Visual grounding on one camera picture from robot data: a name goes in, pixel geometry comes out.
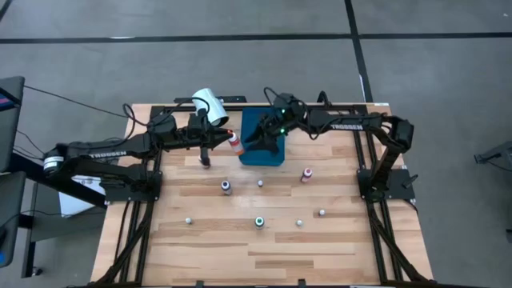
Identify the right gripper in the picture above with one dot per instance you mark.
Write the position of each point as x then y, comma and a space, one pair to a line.
290, 116

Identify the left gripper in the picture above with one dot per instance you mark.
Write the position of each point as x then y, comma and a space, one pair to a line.
196, 134

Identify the red food coloring bottle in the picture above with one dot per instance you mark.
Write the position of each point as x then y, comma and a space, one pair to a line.
237, 147

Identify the black food coloring bottle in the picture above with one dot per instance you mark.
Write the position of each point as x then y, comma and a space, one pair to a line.
226, 187

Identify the pink-capped food coloring bottle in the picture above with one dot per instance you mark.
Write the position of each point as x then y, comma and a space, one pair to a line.
306, 176

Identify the green food coloring bottle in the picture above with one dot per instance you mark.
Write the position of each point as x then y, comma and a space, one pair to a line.
259, 222

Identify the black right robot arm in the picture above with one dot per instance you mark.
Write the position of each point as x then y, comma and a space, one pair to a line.
348, 120

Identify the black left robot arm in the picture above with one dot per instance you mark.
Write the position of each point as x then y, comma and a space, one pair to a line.
120, 149

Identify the blue plastic bin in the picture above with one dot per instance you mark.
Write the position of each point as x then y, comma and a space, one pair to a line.
250, 120

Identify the white desk lamp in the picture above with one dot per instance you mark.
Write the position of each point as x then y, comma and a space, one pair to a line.
216, 106

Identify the black power strip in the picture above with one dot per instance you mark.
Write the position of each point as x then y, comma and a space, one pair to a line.
236, 98

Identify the black table clamp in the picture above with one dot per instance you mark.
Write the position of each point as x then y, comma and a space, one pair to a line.
199, 284
302, 283

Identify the white paper box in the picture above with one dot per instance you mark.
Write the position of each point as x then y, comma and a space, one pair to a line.
76, 204

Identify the black stand beam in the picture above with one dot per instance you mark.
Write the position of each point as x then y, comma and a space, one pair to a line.
28, 169

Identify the black monitor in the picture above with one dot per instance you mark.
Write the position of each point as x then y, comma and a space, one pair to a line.
12, 132
10, 216

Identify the black stand leg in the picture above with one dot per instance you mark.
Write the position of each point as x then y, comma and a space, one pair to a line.
29, 248

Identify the grey stand foot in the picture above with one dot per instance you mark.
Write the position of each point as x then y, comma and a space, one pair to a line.
494, 155

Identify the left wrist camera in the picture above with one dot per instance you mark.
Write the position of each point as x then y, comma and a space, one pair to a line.
205, 154

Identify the black aluminium table frame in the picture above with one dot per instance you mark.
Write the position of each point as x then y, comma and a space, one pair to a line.
344, 106

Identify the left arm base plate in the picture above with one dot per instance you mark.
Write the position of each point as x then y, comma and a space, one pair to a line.
132, 196

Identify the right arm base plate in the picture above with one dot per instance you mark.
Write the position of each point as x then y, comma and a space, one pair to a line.
404, 194

